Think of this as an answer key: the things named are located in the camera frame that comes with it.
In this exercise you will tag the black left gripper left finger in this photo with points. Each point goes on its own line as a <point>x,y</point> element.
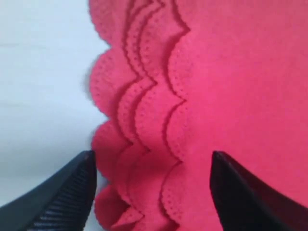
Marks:
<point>61,203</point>

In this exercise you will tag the red scalloped cloth mat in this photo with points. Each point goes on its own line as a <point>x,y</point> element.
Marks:
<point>185,78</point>

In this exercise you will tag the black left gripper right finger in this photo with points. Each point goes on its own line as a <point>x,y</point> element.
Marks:
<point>245,203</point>

